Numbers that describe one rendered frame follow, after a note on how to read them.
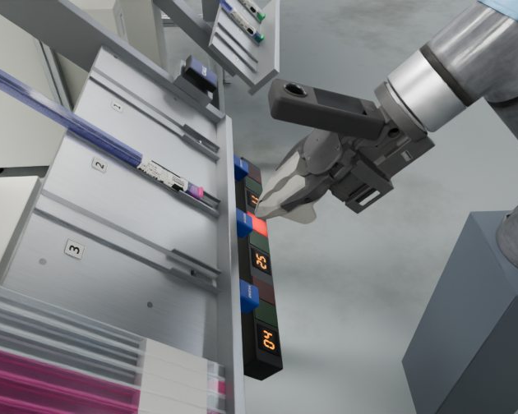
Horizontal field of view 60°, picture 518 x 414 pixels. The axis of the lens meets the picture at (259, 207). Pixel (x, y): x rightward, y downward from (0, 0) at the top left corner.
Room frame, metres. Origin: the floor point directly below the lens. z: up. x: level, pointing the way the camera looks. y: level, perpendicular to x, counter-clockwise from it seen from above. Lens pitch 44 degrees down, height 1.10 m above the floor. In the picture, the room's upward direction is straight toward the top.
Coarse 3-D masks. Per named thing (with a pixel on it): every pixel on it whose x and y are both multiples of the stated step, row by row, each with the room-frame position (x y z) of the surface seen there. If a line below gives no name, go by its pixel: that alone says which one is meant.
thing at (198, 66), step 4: (192, 60) 0.61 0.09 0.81; (196, 60) 0.61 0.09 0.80; (192, 64) 0.59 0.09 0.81; (196, 64) 0.60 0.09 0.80; (200, 64) 0.61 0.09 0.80; (196, 68) 0.59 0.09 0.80; (200, 68) 0.60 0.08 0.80; (204, 68) 0.61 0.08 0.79; (200, 72) 0.59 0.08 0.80; (204, 72) 0.60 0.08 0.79; (208, 72) 0.61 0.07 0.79; (212, 72) 0.62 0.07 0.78; (204, 76) 0.59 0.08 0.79; (208, 76) 0.59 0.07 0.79; (212, 76) 0.60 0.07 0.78; (212, 80) 0.59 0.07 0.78
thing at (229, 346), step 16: (224, 128) 0.54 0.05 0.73; (224, 144) 0.51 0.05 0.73; (224, 160) 0.47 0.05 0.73; (224, 176) 0.44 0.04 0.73; (224, 192) 0.41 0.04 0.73; (224, 208) 0.38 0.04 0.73; (224, 224) 0.36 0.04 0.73; (224, 240) 0.33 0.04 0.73; (224, 256) 0.31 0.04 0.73; (224, 272) 0.29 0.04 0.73; (224, 288) 0.27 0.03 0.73; (224, 304) 0.25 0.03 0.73; (224, 320) 0.23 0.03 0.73; (240, 320) 0.23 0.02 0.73; (224, 336) 0.21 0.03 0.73; (240, 336) 0.21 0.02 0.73; (224, 352) 0.20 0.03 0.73; (240, 352) 0.20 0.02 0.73; (240, 368) 0.18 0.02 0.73; (240, 384) 0.17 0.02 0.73; (240, 400) 0.15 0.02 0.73
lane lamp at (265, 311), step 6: (258, 306) 0.29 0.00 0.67; (264, 306) 0.29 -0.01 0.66; (270, 306) 0.30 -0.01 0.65; (258, 312) 0.28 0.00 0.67; (264, 312) 0.28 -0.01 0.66; (270, 312) 0.29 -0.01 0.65; (258, 318) 0.27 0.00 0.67; (264, 318) 0.28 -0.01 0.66; (270, 318) 0.28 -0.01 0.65; (276, 318) 0.28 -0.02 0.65; (270, 324) 0.27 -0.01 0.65; (276, 324) 0.28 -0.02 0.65
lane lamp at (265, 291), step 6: (252, 276) 0.33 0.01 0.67; (252, 282) 0.32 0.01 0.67; (258, 282) 0.32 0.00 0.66; (264, 282) 0.33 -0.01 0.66; (258, 288) 0.31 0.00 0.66; (264, 288) 0.32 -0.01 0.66; (270, 288) 0.32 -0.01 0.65; (264, 294) 0.31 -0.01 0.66; (270, 294) 0.31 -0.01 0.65; (264, 300) 0.30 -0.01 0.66; (270, 300) 0.31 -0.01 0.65
